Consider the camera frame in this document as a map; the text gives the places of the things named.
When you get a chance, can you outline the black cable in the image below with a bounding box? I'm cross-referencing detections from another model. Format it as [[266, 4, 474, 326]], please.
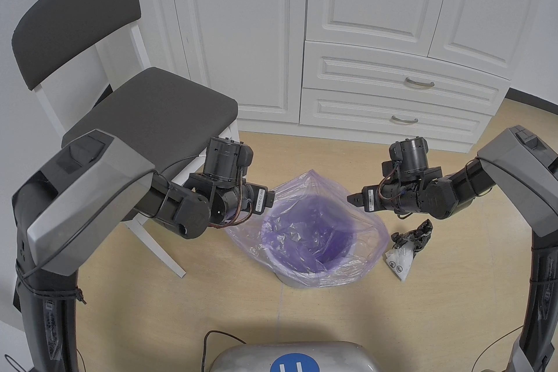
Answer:
[[473, 329, 524, 372], [203, 330, 247, 372]]

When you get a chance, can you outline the black plastic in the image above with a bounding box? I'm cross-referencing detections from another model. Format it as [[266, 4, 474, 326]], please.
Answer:
[[391, 219, 433, 253]]

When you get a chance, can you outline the grey and white chair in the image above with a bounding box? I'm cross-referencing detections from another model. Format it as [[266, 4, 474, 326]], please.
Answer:
[[11, 0, 241, 278]]

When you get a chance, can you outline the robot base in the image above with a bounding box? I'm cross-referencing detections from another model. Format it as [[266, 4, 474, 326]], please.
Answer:
[[210, 342, 376, 372]]

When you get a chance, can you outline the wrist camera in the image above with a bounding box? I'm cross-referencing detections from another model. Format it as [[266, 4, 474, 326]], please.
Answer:
[[235, 143, 255, 172], [382, 142, 404, 181]]

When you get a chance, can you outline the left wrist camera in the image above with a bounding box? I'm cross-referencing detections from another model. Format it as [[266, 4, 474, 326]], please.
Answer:
[[235, 143, 255, 172]]

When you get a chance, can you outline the purple plastic bag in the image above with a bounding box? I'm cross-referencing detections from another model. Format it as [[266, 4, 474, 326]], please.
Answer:
[[224, 170, 390, 288]]

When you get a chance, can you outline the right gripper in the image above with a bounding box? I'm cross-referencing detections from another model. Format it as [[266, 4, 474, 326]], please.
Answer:
[[362, 182, 430, 215]]

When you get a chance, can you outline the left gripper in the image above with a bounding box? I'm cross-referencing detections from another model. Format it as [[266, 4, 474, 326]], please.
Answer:
[[209, 183, 276, 228]]

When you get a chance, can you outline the white trash bin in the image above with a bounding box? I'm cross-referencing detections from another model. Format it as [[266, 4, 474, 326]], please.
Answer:
[[261, 192, 355, 289]]

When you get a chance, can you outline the white wardrobe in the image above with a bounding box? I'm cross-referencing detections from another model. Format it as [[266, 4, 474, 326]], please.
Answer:
[[70, 0, 541, 154]]

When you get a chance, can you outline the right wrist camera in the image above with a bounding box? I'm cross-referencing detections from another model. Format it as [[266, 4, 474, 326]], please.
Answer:
[[382, 142, 404, 181]]

